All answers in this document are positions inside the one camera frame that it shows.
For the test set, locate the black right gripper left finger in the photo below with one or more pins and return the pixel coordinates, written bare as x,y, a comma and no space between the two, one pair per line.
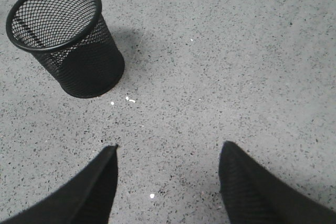
87,198

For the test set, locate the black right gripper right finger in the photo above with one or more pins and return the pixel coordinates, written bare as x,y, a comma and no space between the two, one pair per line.
251,194

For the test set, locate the black mesh pen bucket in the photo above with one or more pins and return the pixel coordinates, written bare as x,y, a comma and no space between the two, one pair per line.
71,40

